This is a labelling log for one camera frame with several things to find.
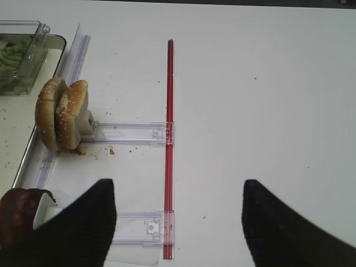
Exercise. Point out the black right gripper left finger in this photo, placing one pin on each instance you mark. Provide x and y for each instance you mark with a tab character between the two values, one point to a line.
80	235

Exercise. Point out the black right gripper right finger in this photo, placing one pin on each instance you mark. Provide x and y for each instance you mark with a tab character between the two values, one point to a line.
276	235

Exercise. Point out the upright meat patty slices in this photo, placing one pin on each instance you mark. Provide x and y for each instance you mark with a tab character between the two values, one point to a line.
18	209

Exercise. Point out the green lettuce in container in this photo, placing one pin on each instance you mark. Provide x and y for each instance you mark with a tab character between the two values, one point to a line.
12	54

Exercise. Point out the white pusher block patty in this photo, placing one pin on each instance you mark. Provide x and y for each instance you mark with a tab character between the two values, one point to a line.
46	210

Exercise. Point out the right lower clear pusher track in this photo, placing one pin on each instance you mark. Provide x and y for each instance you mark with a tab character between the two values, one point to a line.
140	236

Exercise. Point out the clear pusher track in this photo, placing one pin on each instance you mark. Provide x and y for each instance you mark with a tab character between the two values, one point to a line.
140	236
132	133

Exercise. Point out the white pusher block sesame bun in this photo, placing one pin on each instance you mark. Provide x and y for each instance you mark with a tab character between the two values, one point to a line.
86	125

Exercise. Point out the right upper clear pusher track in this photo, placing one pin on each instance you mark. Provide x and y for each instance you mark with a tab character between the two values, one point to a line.
132	133

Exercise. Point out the front sesame bun top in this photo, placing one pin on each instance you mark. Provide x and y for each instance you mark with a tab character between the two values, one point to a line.
44	115

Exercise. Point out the white metal tray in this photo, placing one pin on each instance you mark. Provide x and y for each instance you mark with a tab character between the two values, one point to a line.
17	113

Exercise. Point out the rear sesame bun top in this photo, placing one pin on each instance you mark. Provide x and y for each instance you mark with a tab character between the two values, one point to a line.
72	103

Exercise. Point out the clear plastic salad container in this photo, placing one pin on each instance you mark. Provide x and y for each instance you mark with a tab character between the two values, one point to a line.
35	33

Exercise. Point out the right red rail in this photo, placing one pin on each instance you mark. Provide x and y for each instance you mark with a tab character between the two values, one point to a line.
169	157

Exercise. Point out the right clear divider wall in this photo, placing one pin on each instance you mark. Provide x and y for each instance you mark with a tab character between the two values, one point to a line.
70	75

